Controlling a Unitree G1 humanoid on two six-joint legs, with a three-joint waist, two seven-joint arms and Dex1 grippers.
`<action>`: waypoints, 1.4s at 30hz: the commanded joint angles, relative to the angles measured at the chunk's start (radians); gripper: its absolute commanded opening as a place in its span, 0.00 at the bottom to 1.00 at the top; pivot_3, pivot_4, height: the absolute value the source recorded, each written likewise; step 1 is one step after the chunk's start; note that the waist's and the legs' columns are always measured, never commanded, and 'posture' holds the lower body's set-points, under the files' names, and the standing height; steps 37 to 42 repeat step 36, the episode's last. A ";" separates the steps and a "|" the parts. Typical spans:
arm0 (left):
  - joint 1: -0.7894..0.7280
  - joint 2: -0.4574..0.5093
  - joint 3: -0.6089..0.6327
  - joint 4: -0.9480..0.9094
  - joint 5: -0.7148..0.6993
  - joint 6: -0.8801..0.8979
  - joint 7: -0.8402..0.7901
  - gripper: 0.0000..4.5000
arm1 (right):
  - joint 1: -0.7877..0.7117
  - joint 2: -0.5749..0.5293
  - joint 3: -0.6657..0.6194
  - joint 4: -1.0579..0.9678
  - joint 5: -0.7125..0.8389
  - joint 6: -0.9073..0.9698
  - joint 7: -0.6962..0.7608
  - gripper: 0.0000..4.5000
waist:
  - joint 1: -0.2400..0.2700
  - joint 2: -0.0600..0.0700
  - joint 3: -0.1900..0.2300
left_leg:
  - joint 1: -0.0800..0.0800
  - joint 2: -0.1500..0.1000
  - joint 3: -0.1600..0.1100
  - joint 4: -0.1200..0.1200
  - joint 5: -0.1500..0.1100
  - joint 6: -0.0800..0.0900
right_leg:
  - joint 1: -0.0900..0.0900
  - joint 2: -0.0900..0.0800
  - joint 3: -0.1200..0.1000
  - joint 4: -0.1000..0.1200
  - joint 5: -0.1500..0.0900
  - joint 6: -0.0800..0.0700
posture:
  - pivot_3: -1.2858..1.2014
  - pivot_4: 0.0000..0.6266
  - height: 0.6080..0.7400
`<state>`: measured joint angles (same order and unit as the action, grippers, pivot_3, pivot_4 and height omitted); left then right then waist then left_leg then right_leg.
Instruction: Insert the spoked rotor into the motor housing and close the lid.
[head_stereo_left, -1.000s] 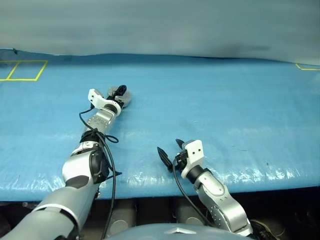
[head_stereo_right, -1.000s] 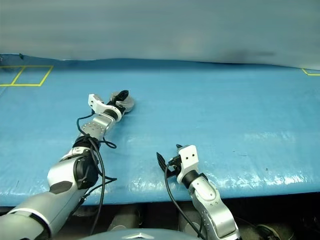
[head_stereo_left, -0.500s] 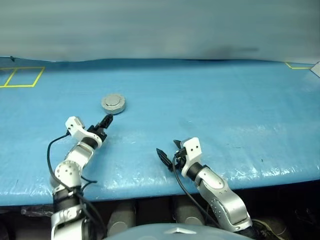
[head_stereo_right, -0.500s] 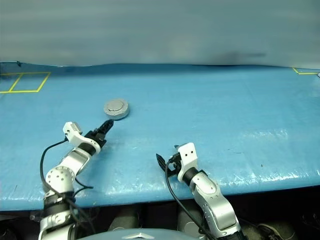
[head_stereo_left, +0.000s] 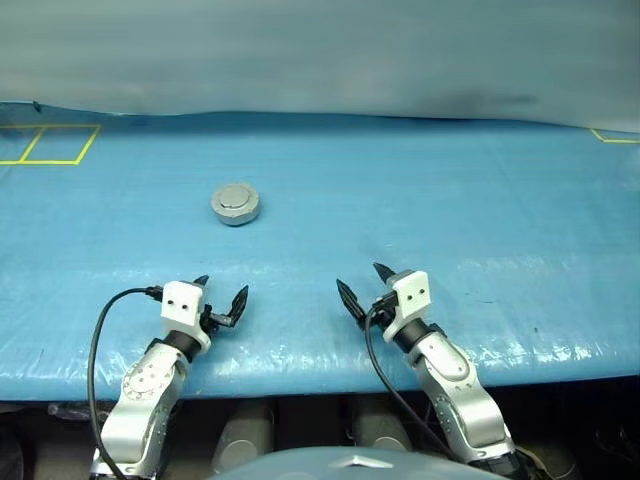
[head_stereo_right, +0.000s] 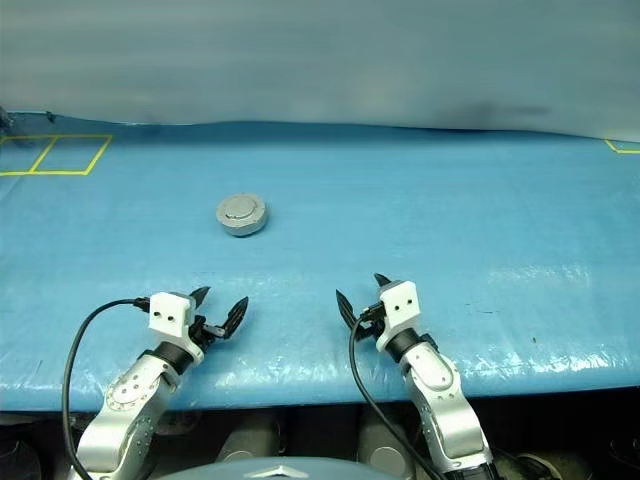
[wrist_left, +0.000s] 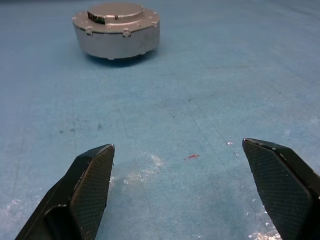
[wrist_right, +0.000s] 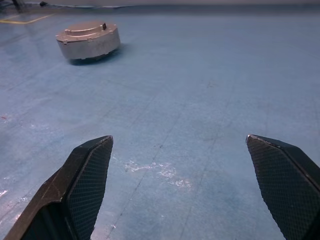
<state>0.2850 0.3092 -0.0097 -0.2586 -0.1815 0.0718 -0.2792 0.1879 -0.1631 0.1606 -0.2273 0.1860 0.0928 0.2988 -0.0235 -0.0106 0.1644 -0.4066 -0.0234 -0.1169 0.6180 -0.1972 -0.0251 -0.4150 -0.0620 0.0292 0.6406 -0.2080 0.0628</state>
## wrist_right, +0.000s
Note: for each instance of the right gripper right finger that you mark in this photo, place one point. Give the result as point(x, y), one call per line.
point(287, 190)

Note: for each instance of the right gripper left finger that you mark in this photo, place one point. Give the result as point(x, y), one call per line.
point(80, 195)

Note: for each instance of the silver motor end cover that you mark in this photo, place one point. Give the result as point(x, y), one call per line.
point(82, 31)

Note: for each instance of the silver motor stator housing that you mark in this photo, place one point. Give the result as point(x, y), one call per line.
point(87, 48)

